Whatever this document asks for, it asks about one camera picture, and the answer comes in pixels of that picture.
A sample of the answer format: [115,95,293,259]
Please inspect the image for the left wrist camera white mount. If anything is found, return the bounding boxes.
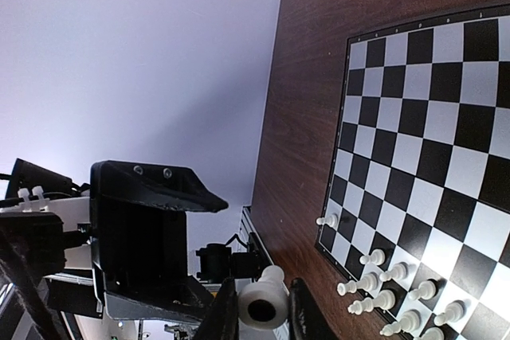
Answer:
[1,186,90,213]

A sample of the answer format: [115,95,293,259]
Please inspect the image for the aluminium front rail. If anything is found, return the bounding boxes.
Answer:
[238,206,274,276]

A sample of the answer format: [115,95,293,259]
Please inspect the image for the white queen chess piece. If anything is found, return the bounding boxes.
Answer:
[347,290,396,315]

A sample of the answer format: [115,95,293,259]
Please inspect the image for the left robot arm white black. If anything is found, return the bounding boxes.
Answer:
[1,161,228,339]

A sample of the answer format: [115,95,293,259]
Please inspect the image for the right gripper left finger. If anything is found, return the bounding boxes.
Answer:
[201,278,239,340]

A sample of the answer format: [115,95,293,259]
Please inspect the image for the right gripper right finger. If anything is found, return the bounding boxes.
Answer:
[288,278,339,340]

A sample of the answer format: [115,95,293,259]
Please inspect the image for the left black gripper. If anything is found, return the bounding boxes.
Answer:
[1,160,229,322]

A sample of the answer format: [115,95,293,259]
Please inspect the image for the black grey chess board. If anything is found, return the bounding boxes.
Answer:
[316,5,509,339]

